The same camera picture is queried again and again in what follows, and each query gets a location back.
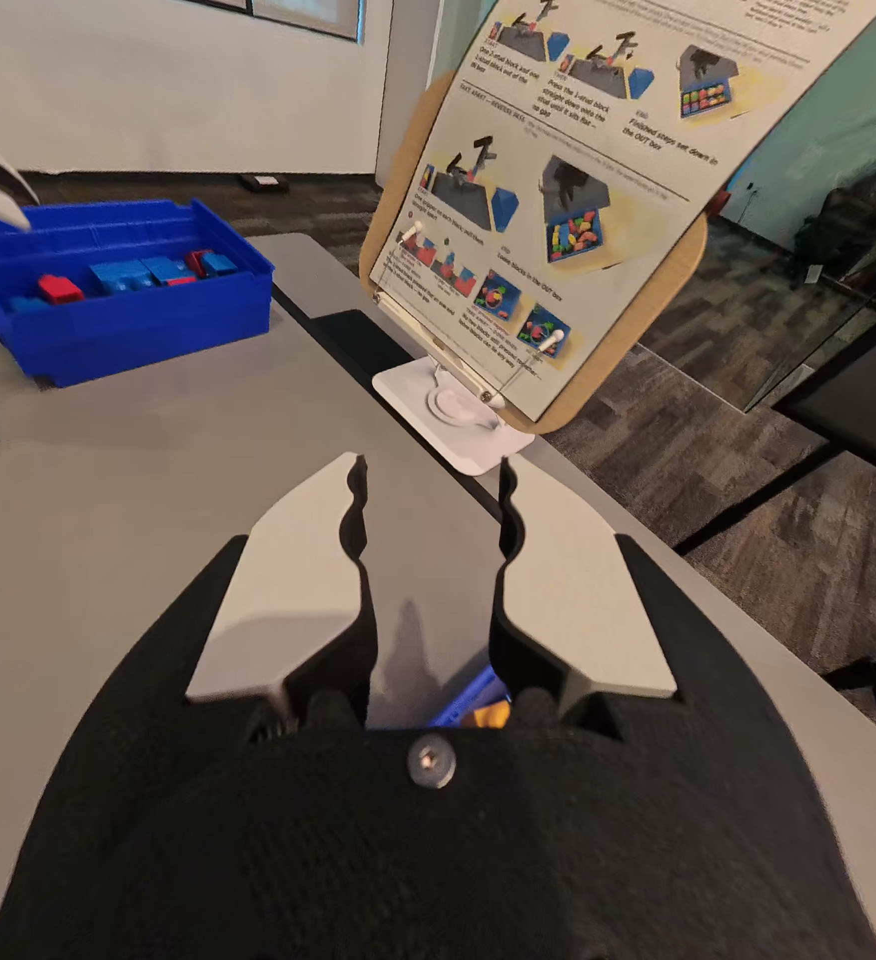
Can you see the small black flat device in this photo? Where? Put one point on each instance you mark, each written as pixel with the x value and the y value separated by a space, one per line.
pixel 264 182

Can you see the pile of colourful toy blocks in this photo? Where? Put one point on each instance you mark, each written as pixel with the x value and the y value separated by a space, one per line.
pixel 119 276

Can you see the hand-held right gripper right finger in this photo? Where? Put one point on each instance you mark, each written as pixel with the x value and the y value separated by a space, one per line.
pixel 588 607

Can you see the metal poster bracket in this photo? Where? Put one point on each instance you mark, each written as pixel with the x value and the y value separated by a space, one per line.
pixel 456 401

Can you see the white stand base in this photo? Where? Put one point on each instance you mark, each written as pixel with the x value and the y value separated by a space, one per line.
pixel 408 397

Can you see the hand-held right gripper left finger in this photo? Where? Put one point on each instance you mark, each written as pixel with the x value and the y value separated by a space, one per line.
pixel 280 607

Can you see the blue plastic bin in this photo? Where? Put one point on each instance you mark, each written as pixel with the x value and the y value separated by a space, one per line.
pixel 145 330
pixel 460 697

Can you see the wooden display board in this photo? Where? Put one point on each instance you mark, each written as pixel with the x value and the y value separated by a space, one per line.
pixel 632 352

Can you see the black desk mat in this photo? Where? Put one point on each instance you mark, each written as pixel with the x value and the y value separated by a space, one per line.
pixel 363 337

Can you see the yellow one-stud block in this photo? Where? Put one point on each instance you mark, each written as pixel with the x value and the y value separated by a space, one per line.
pixel 494 716

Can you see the framed grey screen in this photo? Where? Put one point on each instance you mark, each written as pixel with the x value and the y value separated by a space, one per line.
pixel 857 390

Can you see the instruction poster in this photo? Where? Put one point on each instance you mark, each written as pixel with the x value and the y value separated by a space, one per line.
pixel 617 187

